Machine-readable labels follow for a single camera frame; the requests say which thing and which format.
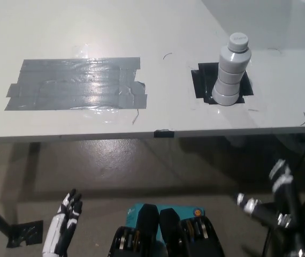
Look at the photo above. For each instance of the black square tape patch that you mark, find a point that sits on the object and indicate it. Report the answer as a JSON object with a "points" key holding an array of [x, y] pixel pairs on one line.
{"points": [[204, 85]]}

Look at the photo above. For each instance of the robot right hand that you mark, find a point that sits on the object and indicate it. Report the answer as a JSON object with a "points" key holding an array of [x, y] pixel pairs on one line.
{"points": [[286, 195]]}

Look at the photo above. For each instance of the white plastic bottle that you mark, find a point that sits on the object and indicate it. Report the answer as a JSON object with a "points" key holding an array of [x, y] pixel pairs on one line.
{"points": [[231, 77]]}

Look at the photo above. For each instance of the grey duct tape patch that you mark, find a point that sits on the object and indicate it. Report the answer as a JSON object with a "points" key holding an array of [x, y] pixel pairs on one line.
{"points": [[75, 85]]}

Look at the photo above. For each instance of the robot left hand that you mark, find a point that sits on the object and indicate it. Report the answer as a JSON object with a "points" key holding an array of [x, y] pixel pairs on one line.
{"points": [[61, 230]]}

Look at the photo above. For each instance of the black and teal robot torso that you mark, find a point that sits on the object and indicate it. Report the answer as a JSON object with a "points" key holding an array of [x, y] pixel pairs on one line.
{"points": [[166, 235]]}

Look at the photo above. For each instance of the small black tape piece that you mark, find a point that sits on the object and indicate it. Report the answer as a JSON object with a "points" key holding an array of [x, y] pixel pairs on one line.
{"points": [[164, 133]]}

